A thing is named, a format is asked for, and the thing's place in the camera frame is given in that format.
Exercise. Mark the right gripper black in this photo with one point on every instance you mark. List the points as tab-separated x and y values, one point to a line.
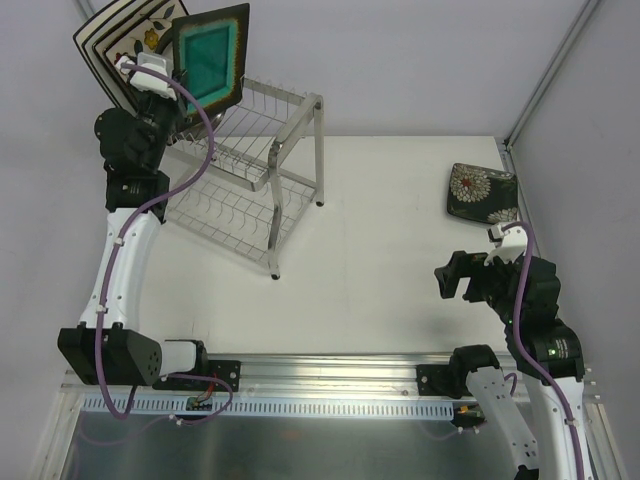
473	282

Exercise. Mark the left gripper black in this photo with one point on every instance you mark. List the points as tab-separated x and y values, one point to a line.
167	107

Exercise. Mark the cream floral square plate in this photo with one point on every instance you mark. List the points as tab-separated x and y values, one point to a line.
100	23
138	29

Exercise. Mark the black dahlia square plate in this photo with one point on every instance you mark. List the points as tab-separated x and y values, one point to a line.
482	195

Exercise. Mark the white square plate black rim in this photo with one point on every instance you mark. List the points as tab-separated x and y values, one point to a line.
77	40

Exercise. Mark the round cream plate brown rim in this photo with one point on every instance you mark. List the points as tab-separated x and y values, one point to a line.
190	129

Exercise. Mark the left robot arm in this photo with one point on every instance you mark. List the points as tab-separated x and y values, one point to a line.
106	346

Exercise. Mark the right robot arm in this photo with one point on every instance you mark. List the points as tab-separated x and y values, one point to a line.
523	291

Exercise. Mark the steel two-tier dish rack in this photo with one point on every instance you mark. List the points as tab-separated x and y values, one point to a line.
268	168

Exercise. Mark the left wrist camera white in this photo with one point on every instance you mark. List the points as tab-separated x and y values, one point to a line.
148	73

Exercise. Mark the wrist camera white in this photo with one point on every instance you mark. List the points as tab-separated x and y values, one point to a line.
148	73
509	240

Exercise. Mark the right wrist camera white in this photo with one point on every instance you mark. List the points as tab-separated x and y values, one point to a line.
509	240

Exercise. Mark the left aluminium frame post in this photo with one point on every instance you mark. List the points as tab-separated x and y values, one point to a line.
85	8

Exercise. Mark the aluminium frame post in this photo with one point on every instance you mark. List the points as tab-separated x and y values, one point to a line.
85	8
552	70

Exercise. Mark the aluminium mounting rail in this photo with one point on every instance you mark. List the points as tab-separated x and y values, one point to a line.
371	377

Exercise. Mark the slotted cable duct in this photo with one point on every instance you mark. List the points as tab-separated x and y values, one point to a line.
422	410

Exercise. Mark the right aluminium frame post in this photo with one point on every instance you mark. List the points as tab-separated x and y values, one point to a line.
552	70

